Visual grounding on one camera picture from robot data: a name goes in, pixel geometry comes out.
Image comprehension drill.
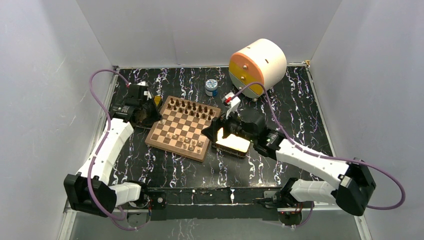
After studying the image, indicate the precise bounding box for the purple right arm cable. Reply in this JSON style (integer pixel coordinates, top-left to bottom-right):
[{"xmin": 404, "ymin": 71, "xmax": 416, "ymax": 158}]
[{"xmin": 225, "ymin": 81, "xmax": 406, "ymax": 229}]

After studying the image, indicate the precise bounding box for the small blue white jar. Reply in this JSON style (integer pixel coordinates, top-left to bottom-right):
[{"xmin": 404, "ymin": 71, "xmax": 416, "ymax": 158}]
[{"xmin": 205, "ymin": 79, "xmax": 218, "ymax": 97}]

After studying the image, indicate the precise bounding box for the gold tin with white pieces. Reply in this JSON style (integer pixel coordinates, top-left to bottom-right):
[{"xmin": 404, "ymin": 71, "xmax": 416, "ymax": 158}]
[{"xmin": 153, "ymin": 95, "xmax": 163, "ymax": 109}]

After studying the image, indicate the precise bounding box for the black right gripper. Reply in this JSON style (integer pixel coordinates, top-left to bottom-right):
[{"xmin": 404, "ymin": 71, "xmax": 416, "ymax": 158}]
[{"xmin": 201, "ymin": 105, "xmax": 256, "ymax": 144}]

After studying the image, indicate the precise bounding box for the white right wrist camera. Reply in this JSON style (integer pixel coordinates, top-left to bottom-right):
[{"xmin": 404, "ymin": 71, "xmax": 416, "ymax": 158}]
[{"xmin": 222, "ymin": 92, "xmax": 241, "ymax": 119}]

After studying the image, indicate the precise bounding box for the empty gold square tin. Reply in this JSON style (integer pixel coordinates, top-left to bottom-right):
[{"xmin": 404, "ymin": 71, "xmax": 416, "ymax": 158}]
[{"xmin": 211, "ymin": 128, "xmax": 251, "ymax": 158}]

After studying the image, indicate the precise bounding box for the row of dark chess pieces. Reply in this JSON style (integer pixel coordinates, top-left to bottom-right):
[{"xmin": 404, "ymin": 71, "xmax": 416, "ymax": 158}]
[{"xmin": 162, "ymin": 96, "xmax": 219, "ymax": 123}]

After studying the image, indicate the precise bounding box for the round pastel drawer cabinet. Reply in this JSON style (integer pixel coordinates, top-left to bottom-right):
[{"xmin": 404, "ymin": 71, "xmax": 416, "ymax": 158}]
[{"xmin": 228, "ymin": 38, "xmax": 287, "ymax": 99}]

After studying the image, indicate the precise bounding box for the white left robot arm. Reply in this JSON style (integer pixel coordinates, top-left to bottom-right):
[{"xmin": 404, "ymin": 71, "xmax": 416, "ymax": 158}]
[{"xmin": 63, "ymin": 81, "xmax": 162, "ymax": 217}]

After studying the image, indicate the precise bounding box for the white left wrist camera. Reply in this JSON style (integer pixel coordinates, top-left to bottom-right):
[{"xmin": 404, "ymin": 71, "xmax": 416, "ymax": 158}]
[{"xmin": 136, "ymin": 81, "xmax": 153, "ymax": 100}]

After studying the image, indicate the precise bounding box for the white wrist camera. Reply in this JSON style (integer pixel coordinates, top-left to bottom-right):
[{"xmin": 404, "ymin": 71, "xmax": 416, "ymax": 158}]
[
  {"xmin": 222, "ymin": 92, "xmax": 241, "ymax": 119},
  {"xmin": 136, "ymin": 81, "xmax": 153, "ymax": 100}
]

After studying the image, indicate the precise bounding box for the wooden chess board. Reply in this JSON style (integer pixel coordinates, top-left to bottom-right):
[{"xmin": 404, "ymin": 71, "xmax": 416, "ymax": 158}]
[{"xmin": 145, "ymin": 96, "xmax": 221, "ymax": 163}]

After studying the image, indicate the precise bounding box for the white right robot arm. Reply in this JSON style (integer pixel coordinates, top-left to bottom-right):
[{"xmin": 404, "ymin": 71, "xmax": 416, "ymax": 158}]
[{"xmin": 201, "ymin": 113, "xmax": 376, "ymax": 216}]

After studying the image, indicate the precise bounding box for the aluminium front rail frame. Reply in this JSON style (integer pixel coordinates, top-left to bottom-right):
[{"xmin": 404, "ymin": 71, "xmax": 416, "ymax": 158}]
[{"xmin": 58, "ymin": 187, "xmax": 372, "ymax": 240}]

